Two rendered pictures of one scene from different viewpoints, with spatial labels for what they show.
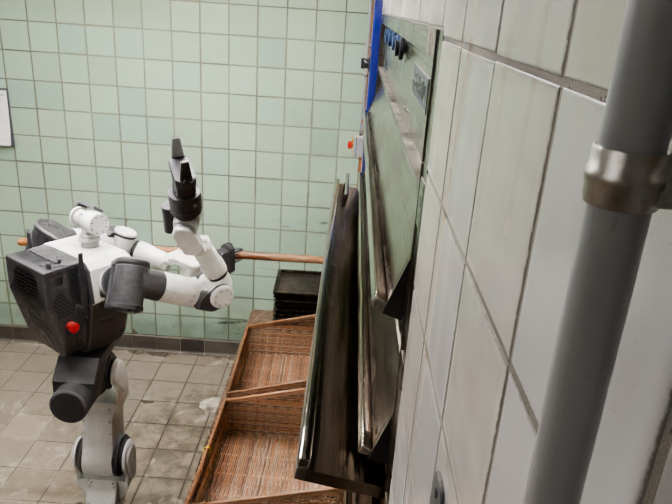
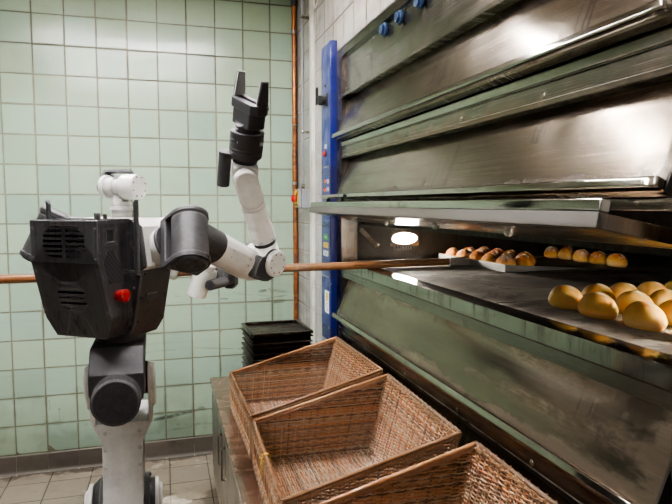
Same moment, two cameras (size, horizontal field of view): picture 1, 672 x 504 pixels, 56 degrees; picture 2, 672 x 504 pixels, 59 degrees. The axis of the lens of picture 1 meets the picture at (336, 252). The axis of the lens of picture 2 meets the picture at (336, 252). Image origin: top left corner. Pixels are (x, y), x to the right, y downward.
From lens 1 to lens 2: 0.95 m
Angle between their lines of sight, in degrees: 23
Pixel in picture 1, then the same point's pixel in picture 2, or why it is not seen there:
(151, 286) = (215, 238)
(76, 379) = (120, 370)
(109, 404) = (139, 422)
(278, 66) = (209, 138)
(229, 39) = (159, 114)
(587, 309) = not seen: outside the picture
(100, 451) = (128, 490)
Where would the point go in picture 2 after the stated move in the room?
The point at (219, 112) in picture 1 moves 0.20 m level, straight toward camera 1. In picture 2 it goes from (150, 185) to (157, 184)
